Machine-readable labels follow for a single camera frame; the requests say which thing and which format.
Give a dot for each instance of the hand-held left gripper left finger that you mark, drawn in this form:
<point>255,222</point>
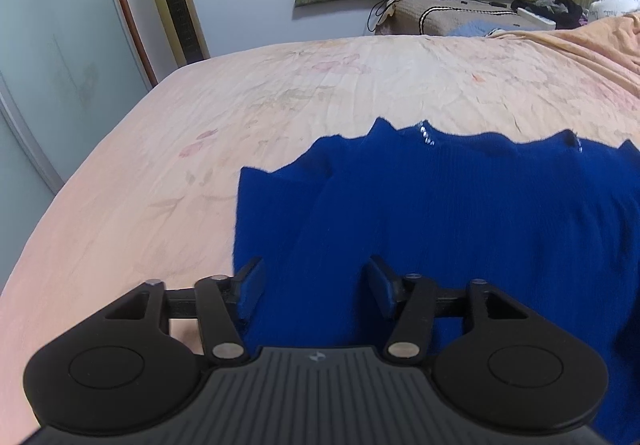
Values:
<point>251,286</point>

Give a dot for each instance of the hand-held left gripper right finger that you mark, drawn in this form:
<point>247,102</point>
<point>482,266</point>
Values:
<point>381,286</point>

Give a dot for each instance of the blue knit sweater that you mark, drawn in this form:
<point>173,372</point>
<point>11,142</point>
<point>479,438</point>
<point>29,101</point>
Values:
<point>450,210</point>

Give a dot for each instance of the black clothes pile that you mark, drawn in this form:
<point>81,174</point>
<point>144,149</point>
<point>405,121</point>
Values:
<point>562,7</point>

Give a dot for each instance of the pink floral bed sheet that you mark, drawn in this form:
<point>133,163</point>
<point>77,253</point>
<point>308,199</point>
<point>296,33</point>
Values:
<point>175,135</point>

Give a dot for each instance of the light blue cloth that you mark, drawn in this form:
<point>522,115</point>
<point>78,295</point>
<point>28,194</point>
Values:
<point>472,29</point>

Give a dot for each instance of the brown pillow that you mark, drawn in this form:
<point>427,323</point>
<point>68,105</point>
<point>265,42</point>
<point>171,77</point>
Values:
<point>435,17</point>

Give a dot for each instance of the frosted glass sliding door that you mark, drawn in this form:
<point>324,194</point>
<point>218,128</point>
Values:
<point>45,65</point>

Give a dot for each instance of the white remote control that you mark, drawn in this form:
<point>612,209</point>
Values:
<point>537,19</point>

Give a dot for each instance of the orange blanket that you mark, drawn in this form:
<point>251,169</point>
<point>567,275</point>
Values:
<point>595,50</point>

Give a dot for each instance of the white bag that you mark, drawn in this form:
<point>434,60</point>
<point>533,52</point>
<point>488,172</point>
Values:
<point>615,4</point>

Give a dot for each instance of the brown wooden door frame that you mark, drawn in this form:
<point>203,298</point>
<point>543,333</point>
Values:
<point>131,20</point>

